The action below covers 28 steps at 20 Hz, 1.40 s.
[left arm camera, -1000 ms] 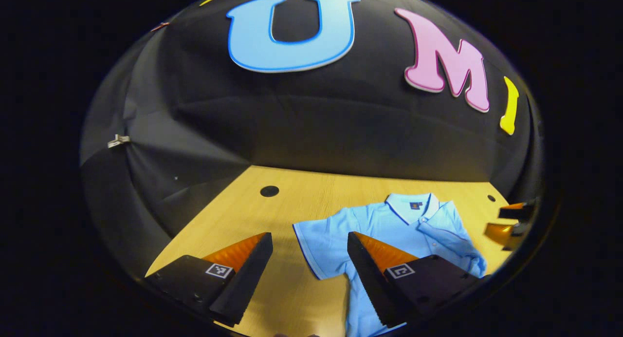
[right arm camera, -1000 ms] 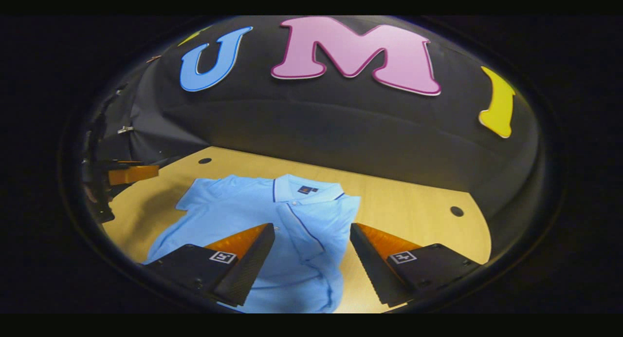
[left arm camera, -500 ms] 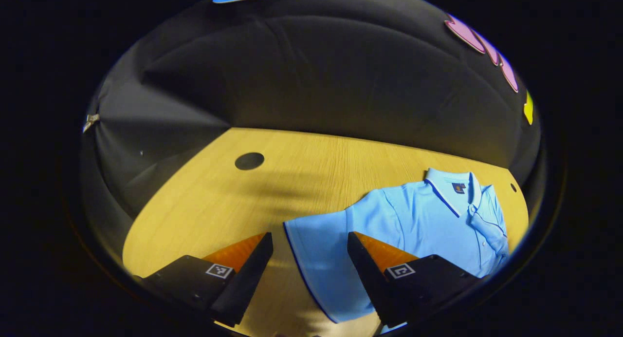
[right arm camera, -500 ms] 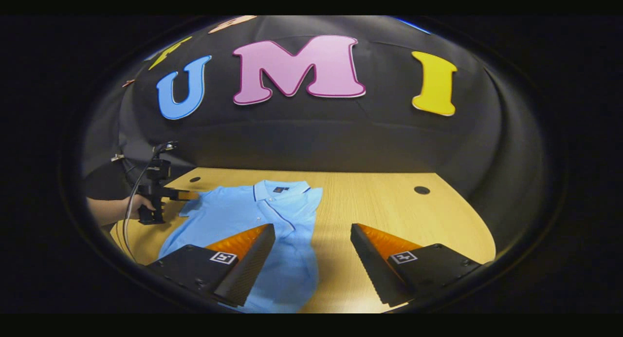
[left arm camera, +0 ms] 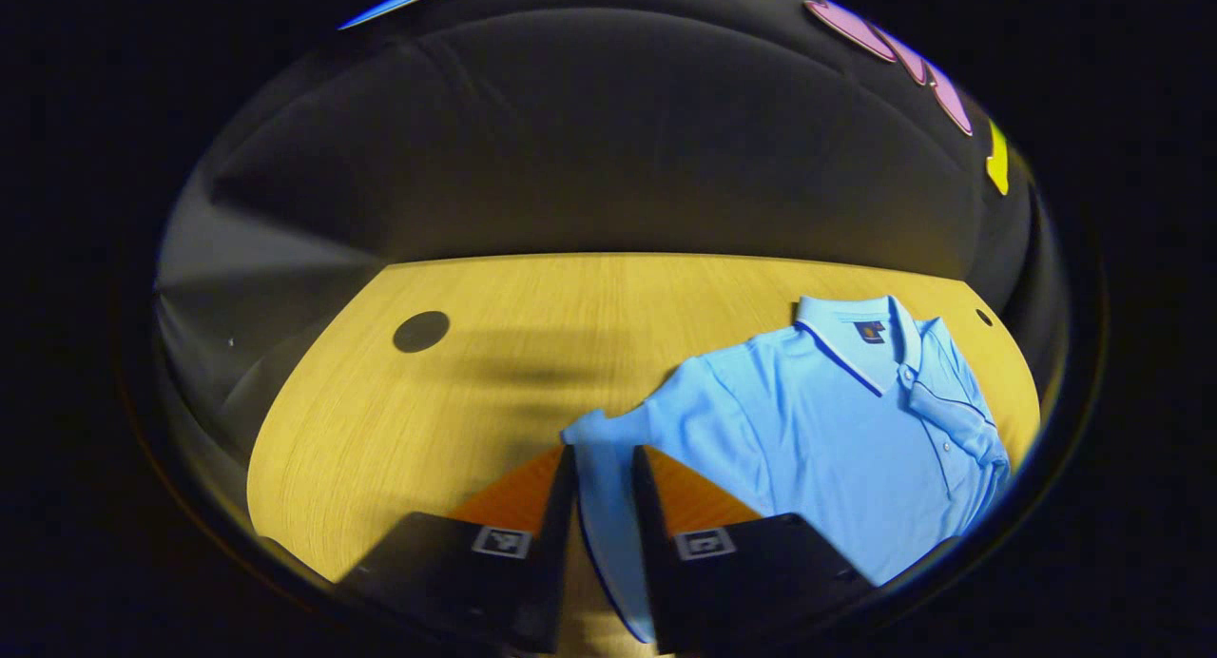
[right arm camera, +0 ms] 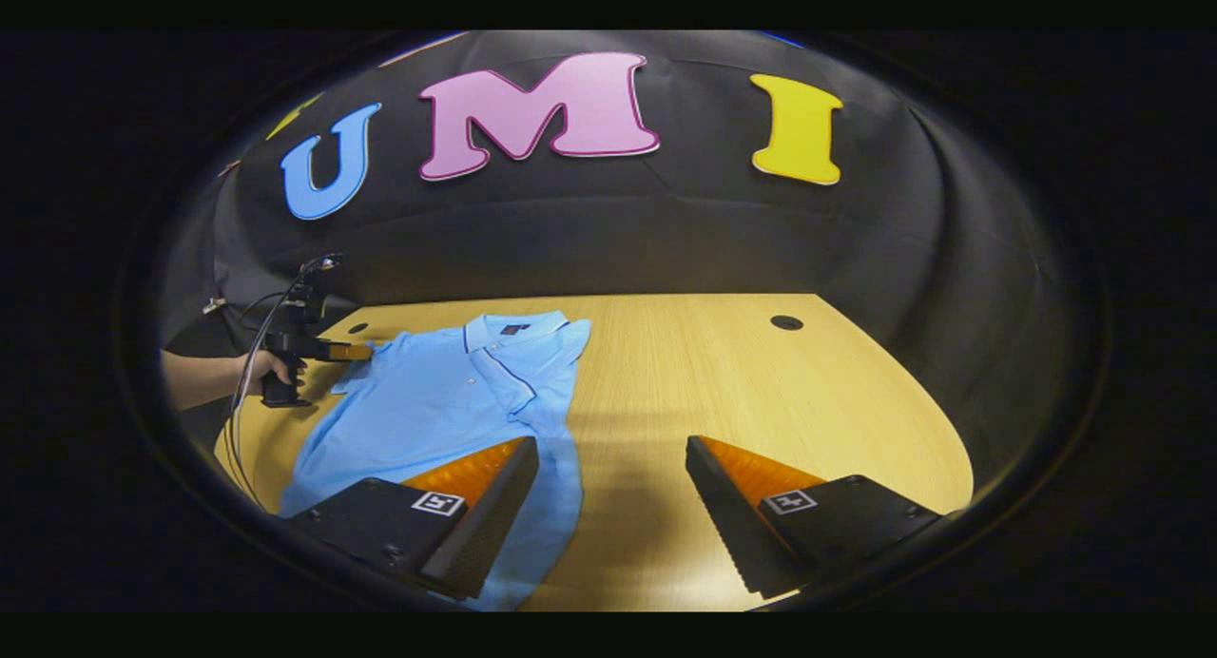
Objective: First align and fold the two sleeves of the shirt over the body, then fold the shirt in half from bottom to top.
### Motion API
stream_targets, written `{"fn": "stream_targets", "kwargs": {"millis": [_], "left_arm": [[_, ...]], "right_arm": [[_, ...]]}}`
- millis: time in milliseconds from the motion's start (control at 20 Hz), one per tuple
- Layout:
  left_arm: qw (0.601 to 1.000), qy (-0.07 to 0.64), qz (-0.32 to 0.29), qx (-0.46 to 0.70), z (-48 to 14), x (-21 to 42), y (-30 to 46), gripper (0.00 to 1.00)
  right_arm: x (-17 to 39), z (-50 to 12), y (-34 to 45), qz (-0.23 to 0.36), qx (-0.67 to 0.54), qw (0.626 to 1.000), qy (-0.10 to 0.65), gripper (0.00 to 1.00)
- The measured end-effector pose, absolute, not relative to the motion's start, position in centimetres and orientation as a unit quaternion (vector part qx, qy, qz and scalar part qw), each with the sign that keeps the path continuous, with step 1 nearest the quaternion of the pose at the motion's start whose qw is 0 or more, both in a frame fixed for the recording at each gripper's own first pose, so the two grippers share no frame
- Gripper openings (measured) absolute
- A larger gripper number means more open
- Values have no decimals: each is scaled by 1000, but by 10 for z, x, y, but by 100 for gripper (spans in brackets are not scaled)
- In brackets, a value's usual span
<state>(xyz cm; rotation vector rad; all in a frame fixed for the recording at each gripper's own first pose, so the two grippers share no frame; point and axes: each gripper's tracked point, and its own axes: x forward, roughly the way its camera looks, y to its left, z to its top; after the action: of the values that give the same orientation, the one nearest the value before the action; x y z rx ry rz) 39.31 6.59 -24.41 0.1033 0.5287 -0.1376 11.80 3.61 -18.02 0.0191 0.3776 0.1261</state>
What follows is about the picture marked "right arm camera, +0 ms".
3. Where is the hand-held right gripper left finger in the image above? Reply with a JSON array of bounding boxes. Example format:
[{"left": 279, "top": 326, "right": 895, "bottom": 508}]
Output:
[{"left": 285, "top": 436, "right": 541, "bottom": 602}]

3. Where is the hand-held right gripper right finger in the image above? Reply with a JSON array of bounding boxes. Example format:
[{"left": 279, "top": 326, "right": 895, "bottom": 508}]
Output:
[{"left": 686, "top": 435, "right": 952, "bottom": 602}]

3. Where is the light blue T-shirt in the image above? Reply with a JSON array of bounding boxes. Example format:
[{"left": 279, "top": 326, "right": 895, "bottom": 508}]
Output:
[{"left": 278, "top": 309, "right": 592, "bottom": 611}]

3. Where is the black backdrop cloth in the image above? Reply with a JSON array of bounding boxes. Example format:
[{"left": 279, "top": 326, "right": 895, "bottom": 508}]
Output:
[{"left": 157, "top": 30, "right": 1071, "bottom": 507}]

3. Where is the thin black cable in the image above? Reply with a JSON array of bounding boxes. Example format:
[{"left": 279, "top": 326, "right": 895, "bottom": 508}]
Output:
[{"left": 222, "top": 259, "right": 319, "bottom": 509}]

